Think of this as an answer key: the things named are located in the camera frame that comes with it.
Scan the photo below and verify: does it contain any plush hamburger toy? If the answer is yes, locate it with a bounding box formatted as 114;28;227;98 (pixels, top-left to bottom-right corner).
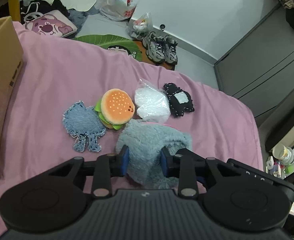
94;88;136;130

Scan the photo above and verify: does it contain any black clothes pile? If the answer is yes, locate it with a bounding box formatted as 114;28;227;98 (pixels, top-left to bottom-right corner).
20;0;70;24

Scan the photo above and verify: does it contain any small clear plastic bag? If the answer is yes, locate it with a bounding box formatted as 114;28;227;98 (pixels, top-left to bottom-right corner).
126;12;153;41

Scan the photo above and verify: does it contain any white floor rug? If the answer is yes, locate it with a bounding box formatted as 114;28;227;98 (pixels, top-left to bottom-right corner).
43;0;97;12

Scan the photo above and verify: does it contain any left grey sneaker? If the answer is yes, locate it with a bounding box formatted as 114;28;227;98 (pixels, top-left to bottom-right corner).
142;31;165;64

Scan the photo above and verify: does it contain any large white plastic bag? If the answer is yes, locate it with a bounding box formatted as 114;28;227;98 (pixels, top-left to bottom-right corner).
99;0;139;21

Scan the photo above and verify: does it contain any grey fluffy plush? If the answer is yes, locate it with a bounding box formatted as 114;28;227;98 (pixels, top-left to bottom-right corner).
115;119;192;189

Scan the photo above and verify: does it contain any grey sneaker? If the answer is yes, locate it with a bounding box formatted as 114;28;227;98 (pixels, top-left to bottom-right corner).
142;31;165;64
164;35;178;65

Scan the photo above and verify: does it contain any pink bear cushion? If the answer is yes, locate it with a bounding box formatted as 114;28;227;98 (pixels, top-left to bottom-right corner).
23;10;78;37

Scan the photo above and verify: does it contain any green leaf floor mat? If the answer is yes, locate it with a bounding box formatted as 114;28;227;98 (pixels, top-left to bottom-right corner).
73;34;143;62

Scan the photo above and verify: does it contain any clear bag white filling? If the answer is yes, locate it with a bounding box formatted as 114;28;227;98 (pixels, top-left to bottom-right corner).
134;79;171;124

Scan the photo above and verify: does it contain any black patch white label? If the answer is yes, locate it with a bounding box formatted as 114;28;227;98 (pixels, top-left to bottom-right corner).
163;83;195;118

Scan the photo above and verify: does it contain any dark blue fluffy rug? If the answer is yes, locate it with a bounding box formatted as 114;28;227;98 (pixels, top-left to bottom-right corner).
68;6;99;38

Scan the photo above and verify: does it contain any white cup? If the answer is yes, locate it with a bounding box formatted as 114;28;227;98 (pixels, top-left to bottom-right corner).
272;144;294;166

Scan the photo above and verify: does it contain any grey cabinet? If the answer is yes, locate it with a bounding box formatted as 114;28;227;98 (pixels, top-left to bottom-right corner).
214;7;294;121

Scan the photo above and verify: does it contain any denim patch coaster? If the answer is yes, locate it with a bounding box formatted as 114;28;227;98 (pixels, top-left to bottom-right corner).
62;101;107;153

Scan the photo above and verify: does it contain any pink bed sheet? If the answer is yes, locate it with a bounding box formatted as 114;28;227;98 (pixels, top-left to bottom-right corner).
0;21;264;240

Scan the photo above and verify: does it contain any right grey sneaker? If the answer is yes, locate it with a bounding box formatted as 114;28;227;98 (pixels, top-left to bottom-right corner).
164;35;178;65

